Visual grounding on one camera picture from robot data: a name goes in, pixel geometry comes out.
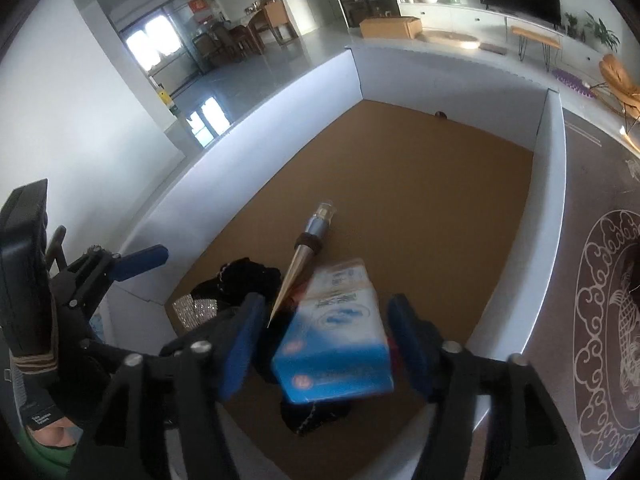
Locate blue white medicine box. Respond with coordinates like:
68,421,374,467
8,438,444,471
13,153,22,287
271,259,394,404

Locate gold tube cosmetic bottle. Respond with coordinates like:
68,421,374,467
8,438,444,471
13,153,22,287
268,202,336,325

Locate red snack packet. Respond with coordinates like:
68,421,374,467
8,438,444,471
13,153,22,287
386,335,402,370

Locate white cardboard storage box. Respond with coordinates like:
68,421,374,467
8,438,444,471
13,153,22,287
102,44,569,480

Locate orange lounge chair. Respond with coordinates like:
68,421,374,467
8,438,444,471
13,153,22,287
599,53,639,122

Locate brown cardboard box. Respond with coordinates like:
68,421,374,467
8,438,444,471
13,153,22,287
360,16,423,40

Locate wooden bench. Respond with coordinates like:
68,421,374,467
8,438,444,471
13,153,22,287
510,26,562,72

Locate white media console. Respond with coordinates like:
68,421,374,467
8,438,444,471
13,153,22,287
399,3,606,72

